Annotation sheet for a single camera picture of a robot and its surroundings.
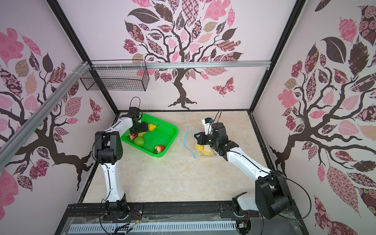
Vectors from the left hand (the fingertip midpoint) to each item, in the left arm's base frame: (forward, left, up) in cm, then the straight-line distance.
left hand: (142, 130), depth 104 cm
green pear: (+2, -7, +1) cm, 7 cm away
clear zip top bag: (-5, -36, -6) cm, 36 cm away
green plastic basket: (-3, -17, -2) cm, 17 cm away
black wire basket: (+45, +26, +14) cm, 54 cm away
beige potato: (-20, -46, +2) cm, 50 cm away
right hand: (-15, -38, +17) cm, 44 cm away
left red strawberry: (-7, +4, +2) cm, 8 cm away
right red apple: (-16, -16, +2) cm, 23 cm away
